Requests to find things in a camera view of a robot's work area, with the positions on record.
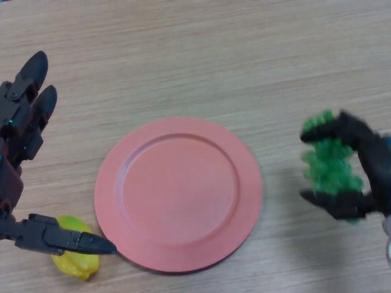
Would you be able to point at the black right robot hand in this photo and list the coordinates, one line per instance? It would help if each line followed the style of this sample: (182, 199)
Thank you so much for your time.
(372, 164)

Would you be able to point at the yellow starfruit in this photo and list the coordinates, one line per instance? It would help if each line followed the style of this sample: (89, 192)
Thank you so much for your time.
(78, 265)

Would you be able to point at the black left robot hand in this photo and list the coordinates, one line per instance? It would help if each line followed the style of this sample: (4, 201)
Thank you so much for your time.
(15, 122)

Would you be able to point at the pink round plate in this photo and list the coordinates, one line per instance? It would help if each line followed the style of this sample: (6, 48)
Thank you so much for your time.
(180, 195)

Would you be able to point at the green plastic grape bunch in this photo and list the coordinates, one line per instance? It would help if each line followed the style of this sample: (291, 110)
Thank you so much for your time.
(330, 164)

